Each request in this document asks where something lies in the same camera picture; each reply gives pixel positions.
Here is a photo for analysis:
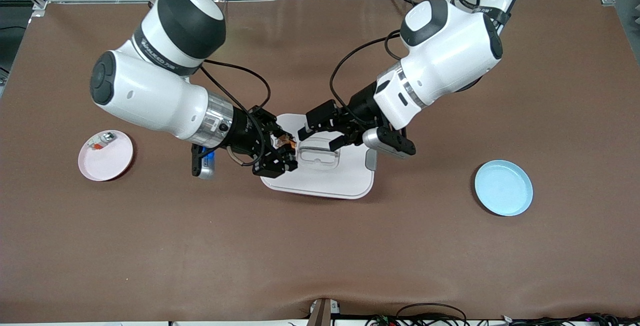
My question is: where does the brown camera mount post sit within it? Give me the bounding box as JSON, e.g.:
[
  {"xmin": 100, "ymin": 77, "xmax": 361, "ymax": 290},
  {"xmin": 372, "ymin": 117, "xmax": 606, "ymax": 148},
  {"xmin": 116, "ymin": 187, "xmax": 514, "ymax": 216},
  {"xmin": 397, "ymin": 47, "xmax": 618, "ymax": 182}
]
[{"xmin": 307, "ymin": 298, "xmax": 342, "ymax": 326}]

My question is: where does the black cable bundle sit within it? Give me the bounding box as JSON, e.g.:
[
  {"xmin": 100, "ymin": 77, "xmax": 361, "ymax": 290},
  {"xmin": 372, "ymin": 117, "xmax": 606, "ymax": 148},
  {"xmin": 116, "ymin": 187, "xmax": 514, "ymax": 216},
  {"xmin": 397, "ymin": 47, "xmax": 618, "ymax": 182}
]
[{"xmin": 367, "ymin": 302, "xmax": 640, "ymax": 326}]

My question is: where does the white lidded storage box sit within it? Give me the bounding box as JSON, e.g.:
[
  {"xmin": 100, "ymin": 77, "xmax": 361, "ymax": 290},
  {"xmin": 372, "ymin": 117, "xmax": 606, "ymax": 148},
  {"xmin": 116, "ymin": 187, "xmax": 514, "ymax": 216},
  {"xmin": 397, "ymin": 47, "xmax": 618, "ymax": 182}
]
[{"xmin": 259, "ymin": 113, "xmax": 378, "ymax": 200}]

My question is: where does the pink round plate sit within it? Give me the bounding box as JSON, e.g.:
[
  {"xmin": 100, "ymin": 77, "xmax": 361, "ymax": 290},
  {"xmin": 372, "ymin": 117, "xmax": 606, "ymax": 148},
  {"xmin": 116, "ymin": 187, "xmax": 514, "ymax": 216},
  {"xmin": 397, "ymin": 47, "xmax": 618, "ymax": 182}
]
[{"xmin": 78, "ymin": 130, "xmax": 134, "ymax": 182}]

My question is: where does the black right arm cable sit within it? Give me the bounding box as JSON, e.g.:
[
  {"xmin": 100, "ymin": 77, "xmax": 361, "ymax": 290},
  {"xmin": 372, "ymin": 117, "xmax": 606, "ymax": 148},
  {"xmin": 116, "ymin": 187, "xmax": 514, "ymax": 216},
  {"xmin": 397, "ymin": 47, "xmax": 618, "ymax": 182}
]
[{"xmin": 200, "ymin": 58, "xmax": 272, "ymax": 168}]

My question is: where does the light blue round plate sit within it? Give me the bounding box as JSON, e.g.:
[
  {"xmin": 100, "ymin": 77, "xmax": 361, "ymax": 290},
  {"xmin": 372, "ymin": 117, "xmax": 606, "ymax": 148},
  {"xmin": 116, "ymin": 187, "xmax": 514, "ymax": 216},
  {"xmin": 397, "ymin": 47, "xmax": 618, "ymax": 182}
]
[{"xmin": 474, "ymin": 160, "xmax": 534, "ymax": 217}]

